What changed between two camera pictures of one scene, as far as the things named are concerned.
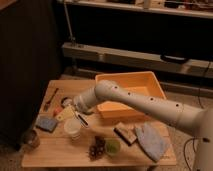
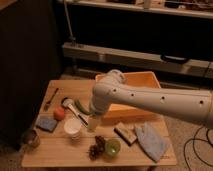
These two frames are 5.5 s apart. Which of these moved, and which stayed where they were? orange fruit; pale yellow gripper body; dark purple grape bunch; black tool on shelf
Moved: pale yellow gripper body
Stayed: orange fruit; dark purple grape bunch; black tool on shelf
